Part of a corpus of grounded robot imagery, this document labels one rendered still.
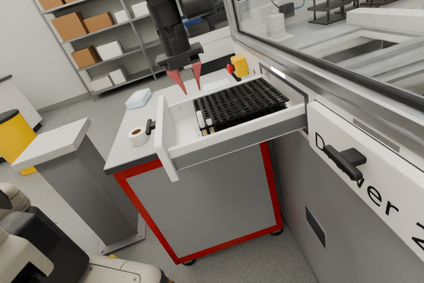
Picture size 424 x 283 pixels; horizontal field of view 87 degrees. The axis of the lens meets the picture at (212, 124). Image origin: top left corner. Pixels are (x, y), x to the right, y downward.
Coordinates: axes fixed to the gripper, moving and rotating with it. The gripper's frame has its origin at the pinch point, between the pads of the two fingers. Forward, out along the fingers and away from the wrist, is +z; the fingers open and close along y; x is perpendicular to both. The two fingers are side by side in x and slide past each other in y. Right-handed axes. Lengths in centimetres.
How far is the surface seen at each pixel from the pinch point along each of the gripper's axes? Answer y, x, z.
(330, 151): -17.4, 26.8, 6.3
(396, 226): -20.8, 35.8, 14.1
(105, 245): 86, -43, 96
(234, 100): -9.5, -2.5, 7.9
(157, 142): 10.3, 10.3, 4.7
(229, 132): -4.8, 9.8, 8.8
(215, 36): -20, -83, 6
